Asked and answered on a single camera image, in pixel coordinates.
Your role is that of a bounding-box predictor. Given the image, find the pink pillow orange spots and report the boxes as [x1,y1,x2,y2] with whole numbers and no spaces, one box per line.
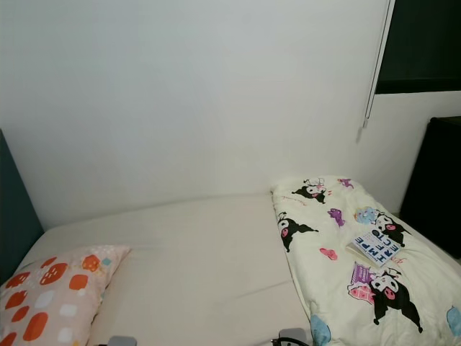
[0,245,132,346]

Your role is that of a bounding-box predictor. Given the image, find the white book blue letters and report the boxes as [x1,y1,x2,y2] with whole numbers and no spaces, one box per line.
[346,229,406,269]

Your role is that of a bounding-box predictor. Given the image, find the blue grey upholstered headboard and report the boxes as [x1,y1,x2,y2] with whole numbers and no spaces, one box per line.
[0,130,44,285]

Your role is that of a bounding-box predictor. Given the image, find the cream mattress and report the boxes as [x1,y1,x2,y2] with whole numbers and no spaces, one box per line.
[7,193,461,346]

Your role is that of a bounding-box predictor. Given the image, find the cream cartoon print quilt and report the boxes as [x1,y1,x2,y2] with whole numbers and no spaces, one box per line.
[272,175,461,346]

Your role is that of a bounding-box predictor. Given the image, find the white blind wand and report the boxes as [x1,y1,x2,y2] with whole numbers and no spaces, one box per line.
[362,0,397,129]

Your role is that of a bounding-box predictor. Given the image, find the black cabinet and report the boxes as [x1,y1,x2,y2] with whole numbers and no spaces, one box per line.
[398,117,461,242]

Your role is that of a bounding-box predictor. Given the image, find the dark window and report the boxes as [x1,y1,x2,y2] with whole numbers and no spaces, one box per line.
[375,0,461,94]

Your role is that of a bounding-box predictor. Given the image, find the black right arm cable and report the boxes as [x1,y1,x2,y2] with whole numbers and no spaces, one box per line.
[270,337,312,346]

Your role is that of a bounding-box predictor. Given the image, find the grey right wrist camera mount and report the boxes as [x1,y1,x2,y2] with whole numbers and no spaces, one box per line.
[277,329,310,346]

